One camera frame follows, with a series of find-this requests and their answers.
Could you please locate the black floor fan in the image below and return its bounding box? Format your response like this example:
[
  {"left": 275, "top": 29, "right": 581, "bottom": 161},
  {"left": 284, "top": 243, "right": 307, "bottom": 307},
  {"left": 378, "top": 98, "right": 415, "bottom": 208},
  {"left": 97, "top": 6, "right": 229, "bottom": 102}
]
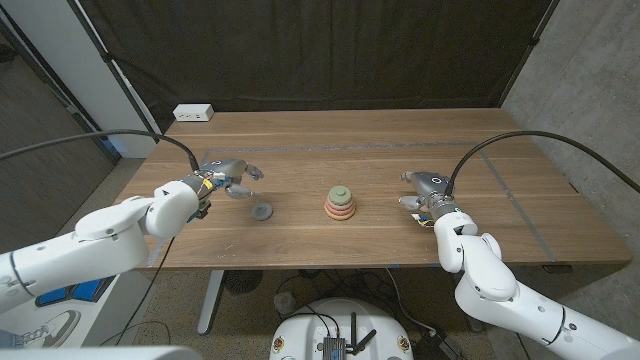
[{"left": 223, "top": 269, "right": 264, "bottom": 295}]

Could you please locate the white power outlet box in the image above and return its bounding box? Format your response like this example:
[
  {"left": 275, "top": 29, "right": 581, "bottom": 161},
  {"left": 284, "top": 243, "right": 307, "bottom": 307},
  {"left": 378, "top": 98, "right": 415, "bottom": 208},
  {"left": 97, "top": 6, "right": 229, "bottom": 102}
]
[{"left": 172, "top": 103, "right": 215, "bottom": 123}]

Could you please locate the grey floor cylinder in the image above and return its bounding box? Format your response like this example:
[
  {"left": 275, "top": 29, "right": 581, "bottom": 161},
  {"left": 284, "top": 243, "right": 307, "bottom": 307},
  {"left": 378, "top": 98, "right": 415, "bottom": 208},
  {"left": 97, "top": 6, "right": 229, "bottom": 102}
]
[{"left": 273, "top": 291, "right": 297, "bottom": 315}]

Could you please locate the white robot torso base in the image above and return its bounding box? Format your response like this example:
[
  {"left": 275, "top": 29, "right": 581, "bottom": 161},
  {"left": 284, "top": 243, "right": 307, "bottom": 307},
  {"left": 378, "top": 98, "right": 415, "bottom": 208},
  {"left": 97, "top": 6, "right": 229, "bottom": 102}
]
[{"left": 269, "top": 298, "right": 415, "bottom": 360}]

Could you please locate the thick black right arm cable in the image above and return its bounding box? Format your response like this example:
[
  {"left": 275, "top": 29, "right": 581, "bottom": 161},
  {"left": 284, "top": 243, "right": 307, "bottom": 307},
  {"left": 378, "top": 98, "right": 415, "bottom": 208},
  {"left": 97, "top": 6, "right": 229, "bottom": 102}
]
[{"left": 443, "top": 130, "right": 640, "bottom": 194}]

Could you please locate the black floor power strip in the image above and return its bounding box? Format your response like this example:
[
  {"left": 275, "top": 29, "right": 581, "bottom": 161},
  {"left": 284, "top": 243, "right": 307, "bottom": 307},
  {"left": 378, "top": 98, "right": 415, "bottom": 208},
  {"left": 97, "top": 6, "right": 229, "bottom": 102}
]
[{"left": 410, "top": 332, "right": 464, "bottom": 360}]

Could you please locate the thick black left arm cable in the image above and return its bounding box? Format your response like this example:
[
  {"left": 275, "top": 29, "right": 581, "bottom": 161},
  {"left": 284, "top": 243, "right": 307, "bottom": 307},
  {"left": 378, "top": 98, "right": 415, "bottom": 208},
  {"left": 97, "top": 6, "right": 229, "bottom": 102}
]
[{"left": 0, "top": 129, "right": 201, "bottom": 171}]

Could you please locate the white pedal board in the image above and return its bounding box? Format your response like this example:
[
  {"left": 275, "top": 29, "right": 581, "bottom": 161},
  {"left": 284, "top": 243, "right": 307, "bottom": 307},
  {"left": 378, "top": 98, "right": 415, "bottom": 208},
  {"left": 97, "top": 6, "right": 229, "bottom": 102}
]
[{"left": 0, "top": 269, "right": 157, "bottom": 350}]

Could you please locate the coral red hanoi disc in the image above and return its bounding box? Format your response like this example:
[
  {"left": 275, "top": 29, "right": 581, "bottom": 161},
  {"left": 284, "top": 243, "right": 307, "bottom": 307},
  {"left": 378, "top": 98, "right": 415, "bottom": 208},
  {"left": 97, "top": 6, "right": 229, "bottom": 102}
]
[{"left": 324, "top": 204, "right": 357, "bottom": 218}]

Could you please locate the blue foot pad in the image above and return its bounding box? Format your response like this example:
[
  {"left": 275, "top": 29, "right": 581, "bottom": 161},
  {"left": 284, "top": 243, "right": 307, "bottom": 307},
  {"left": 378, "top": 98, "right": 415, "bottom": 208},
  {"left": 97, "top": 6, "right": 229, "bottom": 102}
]
[
  {"left": 37, "top": 288, "right": 67, "bottom": 307},
  {"left": 73, "top": 277, "right": 114, "bottom": 303}
]

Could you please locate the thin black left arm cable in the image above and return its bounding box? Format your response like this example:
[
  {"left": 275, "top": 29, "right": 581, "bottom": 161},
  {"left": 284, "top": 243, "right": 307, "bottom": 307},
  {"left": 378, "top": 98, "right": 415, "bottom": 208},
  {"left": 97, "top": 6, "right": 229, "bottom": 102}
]
[{"left": 114, "top": 237, "right": 176, "bottom": 346}]

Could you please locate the black backdrop curtain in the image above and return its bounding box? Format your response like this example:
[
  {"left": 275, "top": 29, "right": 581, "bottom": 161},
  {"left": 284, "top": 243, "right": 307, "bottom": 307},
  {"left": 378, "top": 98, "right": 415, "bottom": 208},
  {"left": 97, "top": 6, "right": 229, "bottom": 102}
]
[{"left": 79, "top": 0, "right": 559, "bottom": 134}]

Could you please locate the black backdrop stand pole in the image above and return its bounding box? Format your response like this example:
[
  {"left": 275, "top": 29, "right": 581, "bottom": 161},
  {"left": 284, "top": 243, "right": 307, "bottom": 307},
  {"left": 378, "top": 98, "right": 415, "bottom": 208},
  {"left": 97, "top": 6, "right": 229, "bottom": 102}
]
[
  {"left": 67, "top": 0, "right": 163, "bottom": 141},
  {"left": 498, "top": 0, "right": 561, "bottom": 107}
]

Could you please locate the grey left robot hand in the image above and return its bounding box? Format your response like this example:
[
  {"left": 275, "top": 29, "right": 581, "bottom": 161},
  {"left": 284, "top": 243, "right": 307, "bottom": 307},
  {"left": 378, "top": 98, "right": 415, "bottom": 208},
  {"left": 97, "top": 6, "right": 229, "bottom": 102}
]
[{"left": 179, "top": 158, "right": 265, "bottom": 204}]

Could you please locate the green hanoi disc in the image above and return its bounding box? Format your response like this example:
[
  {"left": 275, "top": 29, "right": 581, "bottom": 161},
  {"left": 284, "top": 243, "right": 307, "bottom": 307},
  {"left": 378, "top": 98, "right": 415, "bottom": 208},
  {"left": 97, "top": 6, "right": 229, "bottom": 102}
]
[{"left": 327, "top": 185, "right": 354, "bottom": 207}]

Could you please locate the light grey table leg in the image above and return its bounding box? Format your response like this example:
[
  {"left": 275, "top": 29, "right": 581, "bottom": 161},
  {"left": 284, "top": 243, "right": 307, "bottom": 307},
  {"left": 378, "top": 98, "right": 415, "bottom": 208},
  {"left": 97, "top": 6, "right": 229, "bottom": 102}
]
[{"left": 197, "top": 269, "right": 226, "bottom": 335}]

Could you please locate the black antenna radio module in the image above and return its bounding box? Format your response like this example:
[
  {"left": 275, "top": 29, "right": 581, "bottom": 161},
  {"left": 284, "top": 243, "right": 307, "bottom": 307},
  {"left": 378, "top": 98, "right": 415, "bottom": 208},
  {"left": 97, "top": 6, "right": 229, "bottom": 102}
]
[{"left": 322, "top": 312, "right": 377, "bottom": 360}]

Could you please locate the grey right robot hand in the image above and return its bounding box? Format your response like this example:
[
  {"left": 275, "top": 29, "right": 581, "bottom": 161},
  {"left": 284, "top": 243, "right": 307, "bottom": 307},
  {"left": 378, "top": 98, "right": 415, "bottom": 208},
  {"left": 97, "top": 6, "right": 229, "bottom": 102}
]
[{"left": 398, "top": 170, "right": 459, "bottom": 221}]

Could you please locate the white grey sneaker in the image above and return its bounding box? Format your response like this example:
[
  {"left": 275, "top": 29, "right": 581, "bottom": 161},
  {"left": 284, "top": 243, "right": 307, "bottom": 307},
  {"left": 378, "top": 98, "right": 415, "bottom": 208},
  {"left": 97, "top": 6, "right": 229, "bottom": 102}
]
[{"left": 17, "top": 309, "right": 82, "bottom": 349}]

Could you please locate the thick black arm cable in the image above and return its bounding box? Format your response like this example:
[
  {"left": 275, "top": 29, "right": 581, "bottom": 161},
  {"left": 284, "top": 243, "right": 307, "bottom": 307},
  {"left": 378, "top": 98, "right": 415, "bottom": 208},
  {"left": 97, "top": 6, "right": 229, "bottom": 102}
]
[
  {"left": 443, "top": 130, "right": 640, "bottom": 194},
  {"left": 0, "top": 129, "right": 201, "bottom": 171}
]

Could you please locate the person's blue jeans leg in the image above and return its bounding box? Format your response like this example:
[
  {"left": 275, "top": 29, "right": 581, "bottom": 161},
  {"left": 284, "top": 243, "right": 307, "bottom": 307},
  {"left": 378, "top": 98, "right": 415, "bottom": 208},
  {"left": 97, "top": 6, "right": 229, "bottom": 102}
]
[{"left": 0, "top": 328, "right": 24, "bottom": 350}]

